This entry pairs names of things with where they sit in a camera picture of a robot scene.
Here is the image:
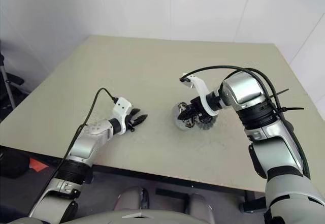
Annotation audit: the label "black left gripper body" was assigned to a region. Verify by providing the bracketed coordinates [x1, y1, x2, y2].
[126, 110, 139, 132]

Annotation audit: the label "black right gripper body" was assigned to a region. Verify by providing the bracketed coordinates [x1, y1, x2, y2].
[190, 96, 212, 120]

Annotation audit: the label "black silver spoked rotor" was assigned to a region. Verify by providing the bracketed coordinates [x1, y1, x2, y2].
[177, 102, 196, 129]

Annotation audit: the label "silver motor housing copper windings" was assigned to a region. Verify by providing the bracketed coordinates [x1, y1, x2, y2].
[172, 101, 201, 131]

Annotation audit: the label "grey rounded cover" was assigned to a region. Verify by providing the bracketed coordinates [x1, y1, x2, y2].
[114, 186, 148, 212]
[185, 193, 216, 213]

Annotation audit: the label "black zip tie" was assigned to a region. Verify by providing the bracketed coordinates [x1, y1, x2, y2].
[270, 88, 289, 99]
[275, 106, 305, 113]

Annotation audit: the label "grey robot torso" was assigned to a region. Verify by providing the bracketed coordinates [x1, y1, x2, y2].
[0, 210, 267, 224]

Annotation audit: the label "red plastic piece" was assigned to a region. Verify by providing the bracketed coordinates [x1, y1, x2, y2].
[29, 157, 49, 173]

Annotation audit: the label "black chair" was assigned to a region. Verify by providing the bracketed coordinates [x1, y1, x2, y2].
[0, 71, 31, 123]

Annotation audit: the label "silver tripod stand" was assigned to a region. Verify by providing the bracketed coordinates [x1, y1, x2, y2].
[0, 53, 16, 109]

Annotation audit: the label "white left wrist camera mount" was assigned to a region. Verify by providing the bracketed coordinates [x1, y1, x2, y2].
[111, 97, 133, 135]

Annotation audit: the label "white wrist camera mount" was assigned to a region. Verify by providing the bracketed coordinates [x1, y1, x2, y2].
[179, 74, 221, 117]
[111, 97, 133, 135]

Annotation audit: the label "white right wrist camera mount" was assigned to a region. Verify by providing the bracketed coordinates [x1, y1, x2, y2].
[179, 74, 221, 117]

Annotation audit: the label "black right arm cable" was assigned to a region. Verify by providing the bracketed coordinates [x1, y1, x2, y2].
[179, 66, 312, 179]

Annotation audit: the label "black metal table frame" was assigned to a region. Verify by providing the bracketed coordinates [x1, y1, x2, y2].
[86, 165, 267, 213]

